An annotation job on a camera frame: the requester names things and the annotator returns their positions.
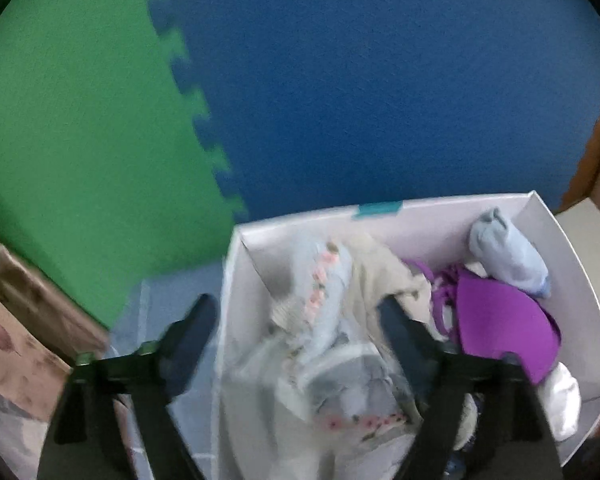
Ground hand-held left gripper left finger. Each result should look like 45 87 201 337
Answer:
36 294 220 480

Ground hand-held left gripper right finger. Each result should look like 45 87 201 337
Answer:
377 297 566 480

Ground beige garment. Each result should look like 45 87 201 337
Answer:
270 237 433 336

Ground light blue floral underwear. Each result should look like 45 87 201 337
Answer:
230 240 416 441

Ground purple bra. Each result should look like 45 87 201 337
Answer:
402 257 563 383

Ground light blue socks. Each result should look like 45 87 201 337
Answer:
467 207 551 298

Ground white shoe box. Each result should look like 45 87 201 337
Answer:
214 190 600 480

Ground blue checked cloth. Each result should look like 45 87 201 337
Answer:
110 260 231 480

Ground white rolled garment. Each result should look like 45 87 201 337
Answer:
537 362 583 443

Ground floral pillow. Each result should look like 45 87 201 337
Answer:
0 240 111 421

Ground white curved board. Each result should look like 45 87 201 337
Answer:
554 197 600 246

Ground green foam mat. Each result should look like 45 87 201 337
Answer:
0 0 251 333

